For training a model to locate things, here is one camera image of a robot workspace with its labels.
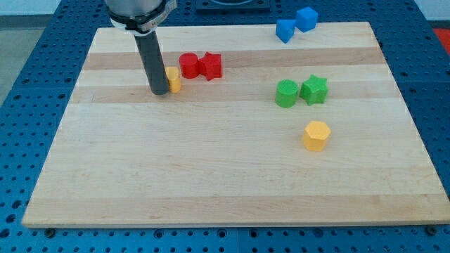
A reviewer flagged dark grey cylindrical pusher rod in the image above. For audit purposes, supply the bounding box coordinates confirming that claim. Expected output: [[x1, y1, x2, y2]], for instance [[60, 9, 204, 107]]
[[135, 31, 169, 95]]

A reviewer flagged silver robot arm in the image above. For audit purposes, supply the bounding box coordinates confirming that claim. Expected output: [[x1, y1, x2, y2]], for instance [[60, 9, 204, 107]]
[[105, 0, 177, 95]]

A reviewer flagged yellow hexagon block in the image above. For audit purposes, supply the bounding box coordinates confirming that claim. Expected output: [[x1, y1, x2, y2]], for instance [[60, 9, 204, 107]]
[[302, 121, 331, 152]]

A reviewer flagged yellow block behind rod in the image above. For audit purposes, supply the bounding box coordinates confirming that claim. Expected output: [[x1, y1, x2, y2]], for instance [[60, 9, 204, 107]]
[[165, 66, 181, 93]]

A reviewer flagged red cylinder block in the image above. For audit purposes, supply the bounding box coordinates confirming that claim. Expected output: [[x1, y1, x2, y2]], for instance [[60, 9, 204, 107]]
[[179, 53, 200, 79]]

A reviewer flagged red star block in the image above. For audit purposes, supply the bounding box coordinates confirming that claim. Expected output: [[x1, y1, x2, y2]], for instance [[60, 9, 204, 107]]
[[198, 52, 222, 81]]

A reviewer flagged blue triangle block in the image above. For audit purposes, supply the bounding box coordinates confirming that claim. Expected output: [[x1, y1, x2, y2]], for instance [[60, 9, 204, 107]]
[[275, 19, 296, 44]]

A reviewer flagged wooden board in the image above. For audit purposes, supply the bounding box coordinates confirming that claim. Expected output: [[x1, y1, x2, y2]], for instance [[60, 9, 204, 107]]
[[22, 22, 449, 228]]

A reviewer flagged green cylinder block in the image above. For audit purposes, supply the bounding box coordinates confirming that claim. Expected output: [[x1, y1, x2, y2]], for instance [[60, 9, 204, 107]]
[[275, 79, 299, 108]]

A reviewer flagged blue cube block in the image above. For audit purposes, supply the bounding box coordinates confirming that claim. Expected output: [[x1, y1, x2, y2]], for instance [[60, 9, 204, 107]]
[[295, 7, 319, 32]]

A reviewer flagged green star block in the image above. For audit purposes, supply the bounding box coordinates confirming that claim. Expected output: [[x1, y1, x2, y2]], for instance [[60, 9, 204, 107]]
[[300, 74, 328, 105]]

